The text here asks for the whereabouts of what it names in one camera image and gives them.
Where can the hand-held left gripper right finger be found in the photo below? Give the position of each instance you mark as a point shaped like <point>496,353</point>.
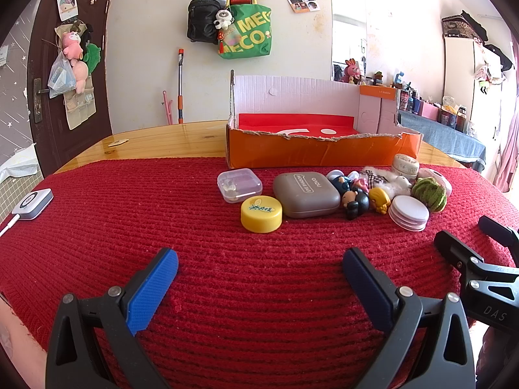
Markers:
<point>367,291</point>

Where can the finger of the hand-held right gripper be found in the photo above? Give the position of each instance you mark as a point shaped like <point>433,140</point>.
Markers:
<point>456,249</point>
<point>498,230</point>

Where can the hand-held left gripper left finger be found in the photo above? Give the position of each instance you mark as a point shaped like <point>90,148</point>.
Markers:
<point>154,287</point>

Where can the white round jar lid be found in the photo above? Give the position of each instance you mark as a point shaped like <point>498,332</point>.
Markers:
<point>408,212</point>

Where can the green knitted scrunchie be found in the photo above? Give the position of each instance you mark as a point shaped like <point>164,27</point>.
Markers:
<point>429,195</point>

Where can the pale pink round device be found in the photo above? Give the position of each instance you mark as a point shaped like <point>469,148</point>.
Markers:
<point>436,175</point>

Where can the black-haired figurine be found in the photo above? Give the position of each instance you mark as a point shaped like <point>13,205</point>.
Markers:
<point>354,204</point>

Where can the white plush bear plaid bow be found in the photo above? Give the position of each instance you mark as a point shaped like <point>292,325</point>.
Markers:
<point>395,184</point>

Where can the yellow figurine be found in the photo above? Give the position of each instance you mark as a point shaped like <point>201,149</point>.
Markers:
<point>380,199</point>

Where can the cream round jar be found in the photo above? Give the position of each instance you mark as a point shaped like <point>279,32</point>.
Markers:
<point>405,166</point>

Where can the pink figurine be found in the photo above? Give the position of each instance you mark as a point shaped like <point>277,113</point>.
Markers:
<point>359,179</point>

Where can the dark blue figurine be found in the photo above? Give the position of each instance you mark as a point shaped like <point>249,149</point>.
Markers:
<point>338,180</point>

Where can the grey earbud case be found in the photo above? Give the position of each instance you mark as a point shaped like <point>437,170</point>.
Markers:
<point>304,194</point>

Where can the yellow round lid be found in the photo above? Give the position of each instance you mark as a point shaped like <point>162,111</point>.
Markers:
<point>261,214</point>

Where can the clear plastic case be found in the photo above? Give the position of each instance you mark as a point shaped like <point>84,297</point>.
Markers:
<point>239,186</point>

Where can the orange cardboard box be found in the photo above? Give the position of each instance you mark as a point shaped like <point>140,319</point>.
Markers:
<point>308,152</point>

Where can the pink curtain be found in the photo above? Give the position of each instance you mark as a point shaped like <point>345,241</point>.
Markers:
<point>511,158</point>

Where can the red knitted mat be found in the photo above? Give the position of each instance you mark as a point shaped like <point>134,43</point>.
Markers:
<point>251,267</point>

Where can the blue denim table cloth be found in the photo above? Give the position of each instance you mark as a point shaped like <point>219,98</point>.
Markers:
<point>442,137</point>

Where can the person's leg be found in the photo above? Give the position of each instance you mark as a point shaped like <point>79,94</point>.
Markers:
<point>20,346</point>

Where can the white power bank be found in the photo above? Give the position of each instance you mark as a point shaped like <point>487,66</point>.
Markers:
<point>32,204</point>

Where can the small wooden tag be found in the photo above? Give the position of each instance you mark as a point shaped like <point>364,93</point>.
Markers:
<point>119,142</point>

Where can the row of toiletry bottles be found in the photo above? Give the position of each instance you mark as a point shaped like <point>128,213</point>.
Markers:
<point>417,103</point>

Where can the white wardrobe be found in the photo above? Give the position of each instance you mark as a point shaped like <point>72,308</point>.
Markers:
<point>458,73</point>

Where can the black hanging garment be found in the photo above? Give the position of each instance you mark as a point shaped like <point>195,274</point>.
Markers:
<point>500,56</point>

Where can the pink plastic hanger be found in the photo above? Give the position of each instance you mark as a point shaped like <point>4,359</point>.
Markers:
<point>167,109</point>

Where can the mop with orange grip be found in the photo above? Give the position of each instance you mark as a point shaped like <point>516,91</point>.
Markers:
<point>180,85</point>

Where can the leopard print suitcase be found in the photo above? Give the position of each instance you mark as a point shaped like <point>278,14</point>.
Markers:
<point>462,26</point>

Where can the pink rabbit plush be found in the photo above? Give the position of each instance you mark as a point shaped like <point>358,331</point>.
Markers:
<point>350,71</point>

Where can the peach plush toy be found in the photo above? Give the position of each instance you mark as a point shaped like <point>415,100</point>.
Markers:
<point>80,75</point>

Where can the clear plastic bag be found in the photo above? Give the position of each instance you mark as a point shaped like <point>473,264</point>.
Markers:
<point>61,77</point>

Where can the green plush toy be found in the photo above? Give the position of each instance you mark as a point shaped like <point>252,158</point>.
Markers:
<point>92,56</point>

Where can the red tassel charm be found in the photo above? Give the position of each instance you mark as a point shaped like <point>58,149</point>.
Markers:
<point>222,46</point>

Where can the dark brown door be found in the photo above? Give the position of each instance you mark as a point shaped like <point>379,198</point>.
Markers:
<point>44,60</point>

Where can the green tote bag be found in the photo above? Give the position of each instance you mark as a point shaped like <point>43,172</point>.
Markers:
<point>253,34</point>

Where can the black backpack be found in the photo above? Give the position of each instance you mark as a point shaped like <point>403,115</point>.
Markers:
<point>202,18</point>

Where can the photo on door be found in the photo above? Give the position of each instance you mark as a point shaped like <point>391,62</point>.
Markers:
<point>67,3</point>

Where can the wall mirror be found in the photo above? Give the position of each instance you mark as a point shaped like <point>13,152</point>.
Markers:
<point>348,28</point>

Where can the small wall photo card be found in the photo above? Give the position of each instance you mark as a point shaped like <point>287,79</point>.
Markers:
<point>306,7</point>

